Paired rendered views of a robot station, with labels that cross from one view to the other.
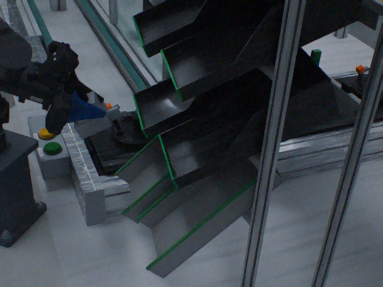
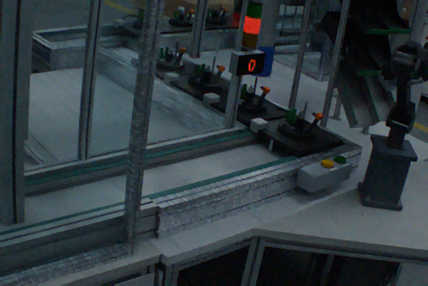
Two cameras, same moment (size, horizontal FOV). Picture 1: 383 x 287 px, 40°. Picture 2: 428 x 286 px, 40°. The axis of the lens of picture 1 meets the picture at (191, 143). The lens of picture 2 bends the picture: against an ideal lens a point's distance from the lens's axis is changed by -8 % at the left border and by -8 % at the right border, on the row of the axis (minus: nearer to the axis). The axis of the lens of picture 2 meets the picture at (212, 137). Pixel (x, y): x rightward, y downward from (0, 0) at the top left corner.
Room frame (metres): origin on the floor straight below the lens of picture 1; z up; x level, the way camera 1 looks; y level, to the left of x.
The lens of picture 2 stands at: (2.08, 1.95, 1.78)
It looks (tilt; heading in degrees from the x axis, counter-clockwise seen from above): 23 degrees down; 250
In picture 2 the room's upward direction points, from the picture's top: 9 degrees clockwise
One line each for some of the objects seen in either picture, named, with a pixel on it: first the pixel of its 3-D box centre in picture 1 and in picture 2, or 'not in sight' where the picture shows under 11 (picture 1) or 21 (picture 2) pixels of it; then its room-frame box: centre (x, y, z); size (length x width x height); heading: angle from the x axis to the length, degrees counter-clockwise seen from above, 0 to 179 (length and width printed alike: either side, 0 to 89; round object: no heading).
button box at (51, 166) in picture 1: (48, 144); (325, 173); (1.12, 0.36, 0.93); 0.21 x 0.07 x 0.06; 25
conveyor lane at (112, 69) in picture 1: (116, 98); (226, 161); (1.41, 0.24, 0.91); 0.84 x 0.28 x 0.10; 25
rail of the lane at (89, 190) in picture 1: (59, 109); (271, 182); (1.31, 0.39, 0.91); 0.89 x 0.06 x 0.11; 25
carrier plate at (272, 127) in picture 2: (139, 138); (297, 135); (1.13, 0.13, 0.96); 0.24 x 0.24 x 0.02; 25
